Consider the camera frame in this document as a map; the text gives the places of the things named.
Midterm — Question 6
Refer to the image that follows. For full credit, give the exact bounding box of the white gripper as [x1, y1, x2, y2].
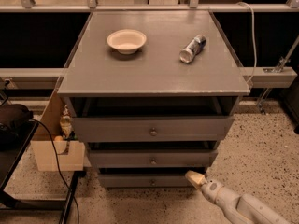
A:
[185, 171, 240, 213]

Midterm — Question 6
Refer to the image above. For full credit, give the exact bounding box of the grey drawer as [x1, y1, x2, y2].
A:
[98, 167, 191, 188]
[73, 116, 234, 143]
[89, 141, 218, 168]

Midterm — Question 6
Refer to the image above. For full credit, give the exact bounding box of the grey bottom drawer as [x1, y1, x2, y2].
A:
[98, 167, 191, 188]

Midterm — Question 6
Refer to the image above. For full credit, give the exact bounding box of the grey wooden drawer cabinet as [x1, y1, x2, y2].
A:
[57, 10, 251, 185]

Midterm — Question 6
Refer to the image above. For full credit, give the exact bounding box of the grey top drawer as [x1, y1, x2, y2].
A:
[73, 116, 234, 143]

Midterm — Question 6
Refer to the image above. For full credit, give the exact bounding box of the silver blue drink can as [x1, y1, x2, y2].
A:
[179, 35, 206, 63]

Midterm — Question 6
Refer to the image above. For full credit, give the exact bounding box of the cardboard box with items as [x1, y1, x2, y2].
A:
[31, 91, 85, 171]

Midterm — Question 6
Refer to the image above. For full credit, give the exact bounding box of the black side table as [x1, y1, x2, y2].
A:
[0, 119, 86, 224]

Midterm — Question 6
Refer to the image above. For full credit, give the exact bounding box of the black bag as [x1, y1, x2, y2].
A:
[0, 104, 33, 132]

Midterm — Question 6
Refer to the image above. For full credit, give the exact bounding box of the metal rail frame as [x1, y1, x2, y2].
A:
[0, 0, 298, 90]

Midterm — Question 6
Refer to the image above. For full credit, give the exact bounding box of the black cable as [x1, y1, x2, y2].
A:
[28, 119, 80, 224]

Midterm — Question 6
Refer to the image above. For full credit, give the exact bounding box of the white hanging cable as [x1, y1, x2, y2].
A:
[236, 1, 258, 84]

